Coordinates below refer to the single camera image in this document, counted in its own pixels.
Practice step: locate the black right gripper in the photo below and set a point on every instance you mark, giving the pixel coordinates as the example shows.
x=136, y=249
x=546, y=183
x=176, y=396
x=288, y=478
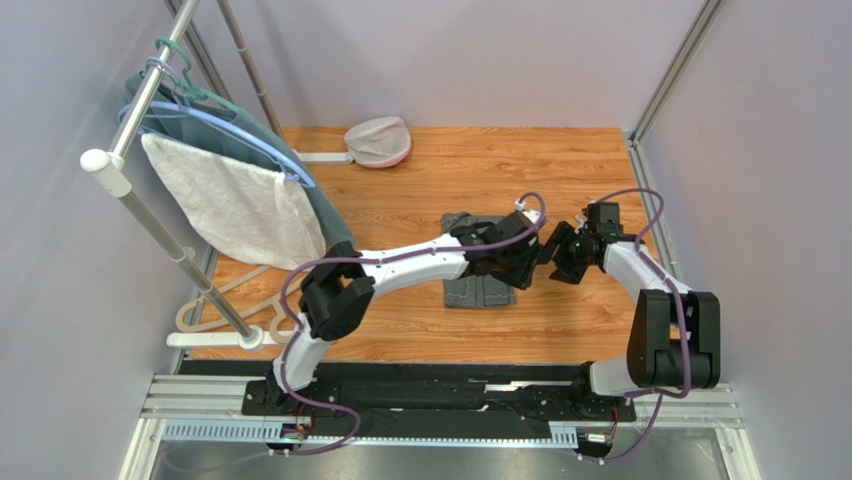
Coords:
x=565, y=249

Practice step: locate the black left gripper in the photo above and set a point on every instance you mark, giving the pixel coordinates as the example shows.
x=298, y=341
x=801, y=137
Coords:
x=521, y=276

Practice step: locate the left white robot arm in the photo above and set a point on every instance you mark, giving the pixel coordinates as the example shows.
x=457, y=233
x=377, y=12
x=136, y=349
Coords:
x=338, y=289

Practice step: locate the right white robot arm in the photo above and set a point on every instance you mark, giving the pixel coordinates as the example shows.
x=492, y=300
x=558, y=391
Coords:
x=674, y=346

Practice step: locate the white mesh cap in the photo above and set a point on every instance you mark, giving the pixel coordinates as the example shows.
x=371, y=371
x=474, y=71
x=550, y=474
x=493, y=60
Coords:
x=379, y=143

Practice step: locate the white towel on hanger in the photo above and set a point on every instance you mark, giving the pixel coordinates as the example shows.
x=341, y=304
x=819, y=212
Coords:
x=250, y=214

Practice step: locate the white clothes rack base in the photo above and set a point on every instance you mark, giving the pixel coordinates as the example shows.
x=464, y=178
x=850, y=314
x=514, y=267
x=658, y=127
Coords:
x=260, y=338

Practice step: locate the teal shirt on hanger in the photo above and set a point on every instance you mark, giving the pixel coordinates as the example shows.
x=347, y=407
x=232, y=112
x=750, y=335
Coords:
x=237, y=134

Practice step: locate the light blue hanger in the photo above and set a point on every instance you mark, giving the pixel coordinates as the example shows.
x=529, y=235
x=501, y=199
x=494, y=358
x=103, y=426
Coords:
x=185, y=94

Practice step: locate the metal clothes rack pole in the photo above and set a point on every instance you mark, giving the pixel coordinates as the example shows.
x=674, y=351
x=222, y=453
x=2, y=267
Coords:
x=106, y=166

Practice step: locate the black mounting rail plate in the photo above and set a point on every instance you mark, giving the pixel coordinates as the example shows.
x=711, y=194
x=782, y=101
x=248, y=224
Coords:
x=425, y=400

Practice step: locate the aluminium frame rail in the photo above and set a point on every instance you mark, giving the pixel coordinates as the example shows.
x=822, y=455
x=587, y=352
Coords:
x=227, y=419

